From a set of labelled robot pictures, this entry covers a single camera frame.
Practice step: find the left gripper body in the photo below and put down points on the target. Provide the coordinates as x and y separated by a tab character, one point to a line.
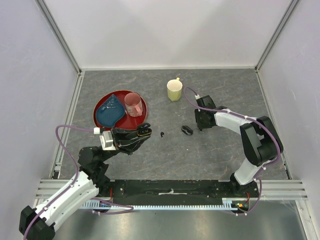
117	136

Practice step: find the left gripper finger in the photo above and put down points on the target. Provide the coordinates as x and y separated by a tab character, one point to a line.
128	134
132	145

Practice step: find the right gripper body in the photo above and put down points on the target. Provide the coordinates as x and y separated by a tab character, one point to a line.
200	121

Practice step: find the black charging case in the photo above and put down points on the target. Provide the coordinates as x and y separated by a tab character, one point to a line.
187	130
144	129

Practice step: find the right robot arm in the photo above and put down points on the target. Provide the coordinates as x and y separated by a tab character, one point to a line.
260	141

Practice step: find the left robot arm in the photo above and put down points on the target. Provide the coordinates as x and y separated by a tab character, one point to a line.
89	181

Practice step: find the red round tray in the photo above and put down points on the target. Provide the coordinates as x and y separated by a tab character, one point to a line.
121	119

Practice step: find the pink glass mug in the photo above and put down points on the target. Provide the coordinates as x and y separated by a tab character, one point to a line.
133	104

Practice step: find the blue teardrop plate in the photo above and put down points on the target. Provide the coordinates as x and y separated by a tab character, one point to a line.
110	112

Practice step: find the yellow ceramic mug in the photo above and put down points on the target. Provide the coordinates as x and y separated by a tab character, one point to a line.
174	89

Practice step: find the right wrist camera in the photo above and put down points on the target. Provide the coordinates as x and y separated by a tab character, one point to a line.
205	102

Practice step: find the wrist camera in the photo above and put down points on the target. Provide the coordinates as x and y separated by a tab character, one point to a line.
205	102
107	141

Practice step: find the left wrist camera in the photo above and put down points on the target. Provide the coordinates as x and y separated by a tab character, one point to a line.
107	141

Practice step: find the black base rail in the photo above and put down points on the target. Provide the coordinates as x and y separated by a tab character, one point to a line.
170	192

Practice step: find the slotted cable duct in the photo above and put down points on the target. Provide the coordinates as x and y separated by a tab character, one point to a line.
227	205

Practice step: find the left aluminium frame post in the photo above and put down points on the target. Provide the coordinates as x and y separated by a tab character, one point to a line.
58	34

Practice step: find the aluminium frame post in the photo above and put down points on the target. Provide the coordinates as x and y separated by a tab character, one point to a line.
58	34
277	33

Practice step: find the right aluminium frame post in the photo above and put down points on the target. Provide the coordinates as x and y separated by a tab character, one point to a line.
277	33

